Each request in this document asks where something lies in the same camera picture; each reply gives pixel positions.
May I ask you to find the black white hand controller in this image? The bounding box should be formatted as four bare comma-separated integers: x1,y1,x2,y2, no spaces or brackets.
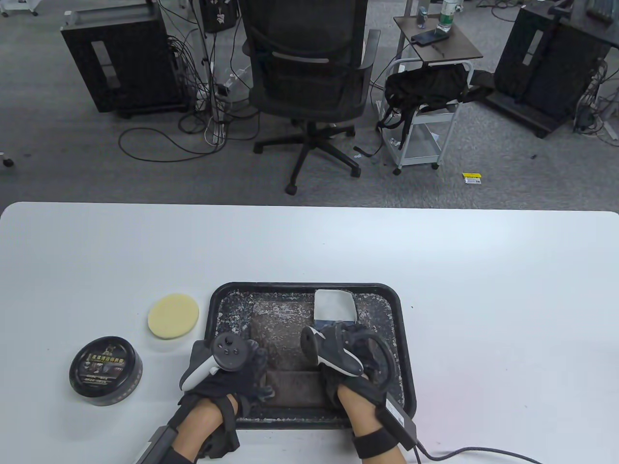
179,333,250,392
300,323,395,392

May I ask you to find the black cable bundle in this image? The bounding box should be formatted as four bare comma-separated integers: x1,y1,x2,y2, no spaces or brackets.
160,0,216,133

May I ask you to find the black mesh office chair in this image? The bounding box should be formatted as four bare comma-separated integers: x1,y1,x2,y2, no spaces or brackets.
241,0,381,195

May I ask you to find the black wrist camera unit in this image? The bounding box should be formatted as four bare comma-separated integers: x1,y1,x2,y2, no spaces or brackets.
375,391,419,452
131,425,177,464

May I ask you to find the black pouch white print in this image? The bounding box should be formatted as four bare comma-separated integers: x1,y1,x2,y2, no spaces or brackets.
198,0,240,33

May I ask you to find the yellow round sponge pad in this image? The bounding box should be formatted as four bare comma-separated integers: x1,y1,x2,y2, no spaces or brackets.
147,293,200,341

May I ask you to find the black backpack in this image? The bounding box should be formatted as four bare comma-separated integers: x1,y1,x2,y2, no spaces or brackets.
376,64,495,148

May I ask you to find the clear bottle green label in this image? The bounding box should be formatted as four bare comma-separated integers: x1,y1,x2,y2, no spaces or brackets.
438,0,459,33

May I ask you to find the white desk leg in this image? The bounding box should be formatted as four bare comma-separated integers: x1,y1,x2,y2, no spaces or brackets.
191,0,218,126

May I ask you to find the black plastic tray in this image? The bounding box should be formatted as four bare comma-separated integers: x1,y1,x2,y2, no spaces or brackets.
203,283,417,430

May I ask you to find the brown side table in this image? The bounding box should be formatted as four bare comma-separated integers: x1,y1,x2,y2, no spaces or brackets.
393,14,483,63

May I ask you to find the black wheeled cabinet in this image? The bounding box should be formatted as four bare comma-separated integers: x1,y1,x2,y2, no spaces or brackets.
60,0,187,119
486,0,619,138

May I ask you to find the white wheeled base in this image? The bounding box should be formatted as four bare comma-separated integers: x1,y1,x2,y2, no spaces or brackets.
0,0,39,17

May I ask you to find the person's right forearm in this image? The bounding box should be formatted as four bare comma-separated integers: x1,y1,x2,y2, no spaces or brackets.
336,384,421,464

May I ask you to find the white power strip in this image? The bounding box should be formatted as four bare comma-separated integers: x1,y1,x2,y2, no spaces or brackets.
206,118,228,145

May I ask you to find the black looped floor cable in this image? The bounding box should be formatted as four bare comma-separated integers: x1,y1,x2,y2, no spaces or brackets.
118,127,228,162

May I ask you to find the white rolling cart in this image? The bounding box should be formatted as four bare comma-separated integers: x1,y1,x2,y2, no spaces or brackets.
382,58,473,175

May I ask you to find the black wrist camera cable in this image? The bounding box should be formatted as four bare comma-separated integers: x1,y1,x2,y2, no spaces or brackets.
413,442,547,464

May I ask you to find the tangled cable bundle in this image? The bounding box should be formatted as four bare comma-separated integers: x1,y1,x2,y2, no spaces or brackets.
573,58,619,145

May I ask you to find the person's left forearm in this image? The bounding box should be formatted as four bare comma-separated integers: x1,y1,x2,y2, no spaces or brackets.
131,394,240,464

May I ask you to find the black leather care cream tin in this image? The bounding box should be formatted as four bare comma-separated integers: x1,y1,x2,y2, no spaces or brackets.
69,336,144,406

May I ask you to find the person's right hand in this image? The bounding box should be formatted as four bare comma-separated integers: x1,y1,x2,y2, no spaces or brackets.
317,323,395,411

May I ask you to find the brown leather bag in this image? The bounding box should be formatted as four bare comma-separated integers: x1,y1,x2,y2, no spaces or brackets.
251,300,358,406

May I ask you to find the person's left hand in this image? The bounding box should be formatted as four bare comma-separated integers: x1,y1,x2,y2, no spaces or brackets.
179,338,275,416

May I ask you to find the black smartphone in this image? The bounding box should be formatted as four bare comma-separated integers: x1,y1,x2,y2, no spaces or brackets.
412,30,450,47

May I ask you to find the white grey cloth swatch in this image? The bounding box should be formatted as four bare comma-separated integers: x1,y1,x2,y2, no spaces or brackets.
314,289,358,323

